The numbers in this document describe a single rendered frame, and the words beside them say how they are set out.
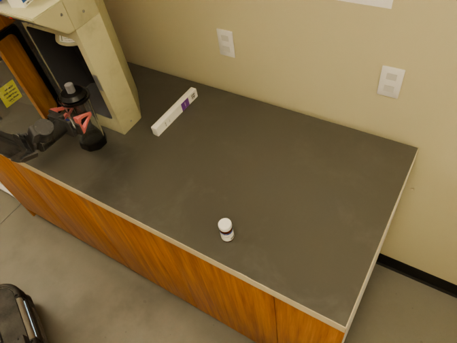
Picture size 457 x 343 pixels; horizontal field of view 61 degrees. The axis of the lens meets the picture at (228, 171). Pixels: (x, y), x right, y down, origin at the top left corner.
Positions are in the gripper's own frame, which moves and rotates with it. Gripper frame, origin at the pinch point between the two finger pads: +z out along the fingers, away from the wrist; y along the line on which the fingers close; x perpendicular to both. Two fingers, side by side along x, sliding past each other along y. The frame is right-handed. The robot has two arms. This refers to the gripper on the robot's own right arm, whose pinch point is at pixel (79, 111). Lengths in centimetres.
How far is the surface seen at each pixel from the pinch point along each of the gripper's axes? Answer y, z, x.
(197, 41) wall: -16, 53, -2
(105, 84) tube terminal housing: -3.3, 11.9, -4.6
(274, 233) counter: -77, -3, 21
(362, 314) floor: -111, 29, 113
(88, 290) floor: 27, -25, 118
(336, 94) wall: -76, 52, 6
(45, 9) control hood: -2.5, 1.7, -36.1
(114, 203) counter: -21.7, -16.2, 22.5
